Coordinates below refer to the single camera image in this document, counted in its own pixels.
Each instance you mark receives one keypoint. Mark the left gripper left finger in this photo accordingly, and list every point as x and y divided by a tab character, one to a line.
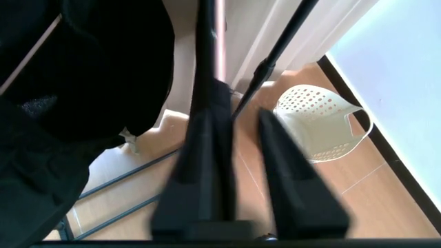
193	199

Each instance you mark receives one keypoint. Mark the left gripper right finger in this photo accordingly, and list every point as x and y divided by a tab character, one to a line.
303	206

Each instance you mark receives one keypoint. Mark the black garment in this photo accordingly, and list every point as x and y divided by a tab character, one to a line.
205	51

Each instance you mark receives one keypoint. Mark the white laundry basket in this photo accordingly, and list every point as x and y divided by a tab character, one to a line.
317	131

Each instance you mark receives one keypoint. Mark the black clothes rack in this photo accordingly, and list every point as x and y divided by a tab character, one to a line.
275	51

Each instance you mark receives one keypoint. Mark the black shorts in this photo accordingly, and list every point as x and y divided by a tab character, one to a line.
86	69

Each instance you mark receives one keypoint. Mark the beige curtain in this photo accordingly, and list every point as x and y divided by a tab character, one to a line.
248	27

